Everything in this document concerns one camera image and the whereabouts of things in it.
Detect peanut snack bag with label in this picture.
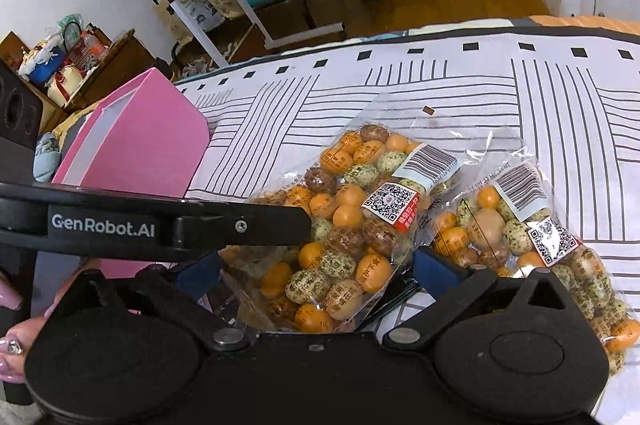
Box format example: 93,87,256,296
219,91,464,335

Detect left hand painted nails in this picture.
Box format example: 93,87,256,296
1,260,98,384

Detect pink storage box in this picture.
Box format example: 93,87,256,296
51,66,213,279

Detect blue scarf goose plush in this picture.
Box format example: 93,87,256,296
32,132,61,182

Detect patterned bed sheet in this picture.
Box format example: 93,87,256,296
29,17,640,425

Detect wooden nightstand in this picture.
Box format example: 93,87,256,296
1,29,157,137

